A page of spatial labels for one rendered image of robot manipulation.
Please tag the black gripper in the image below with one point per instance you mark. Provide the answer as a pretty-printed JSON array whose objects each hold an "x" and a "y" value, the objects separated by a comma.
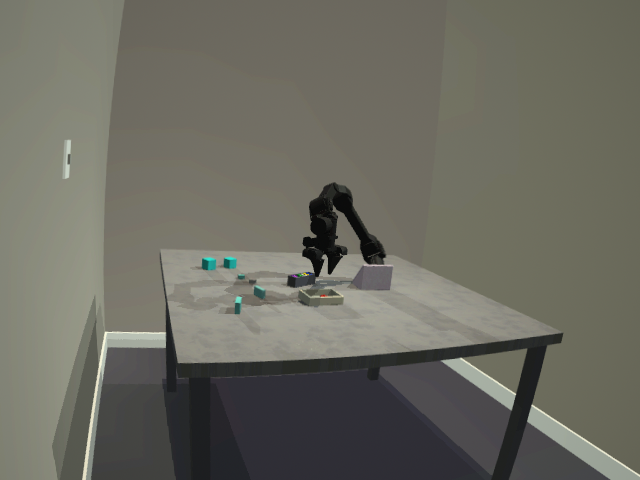
[{"x": 326, "y": 243}]

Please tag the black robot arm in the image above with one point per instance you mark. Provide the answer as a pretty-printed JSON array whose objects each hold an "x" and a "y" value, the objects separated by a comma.
[{"x": 325, "y": 221}]

